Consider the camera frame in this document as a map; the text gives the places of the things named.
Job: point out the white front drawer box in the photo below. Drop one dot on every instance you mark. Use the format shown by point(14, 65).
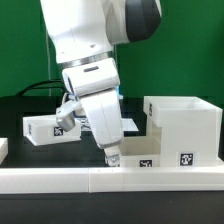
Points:
point(140, 152)

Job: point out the white left fence block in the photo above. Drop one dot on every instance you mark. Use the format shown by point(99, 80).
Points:
point(3, 149)

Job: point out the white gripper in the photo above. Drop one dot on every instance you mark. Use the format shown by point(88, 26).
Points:
point(103, 113)

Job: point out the white drawer cabinet frame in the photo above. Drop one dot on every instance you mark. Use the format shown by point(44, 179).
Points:
point(186, 130)

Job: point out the paper marker sheet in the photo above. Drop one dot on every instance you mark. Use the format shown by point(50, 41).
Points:
point(128, 124)

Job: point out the white front fence rail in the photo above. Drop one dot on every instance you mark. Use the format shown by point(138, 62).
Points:
point(92, 180)

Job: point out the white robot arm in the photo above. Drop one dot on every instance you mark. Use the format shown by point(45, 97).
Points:
point(84, 34)

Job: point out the white drawer box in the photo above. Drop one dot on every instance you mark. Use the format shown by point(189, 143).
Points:
point(43, 130)
point(140, 152)

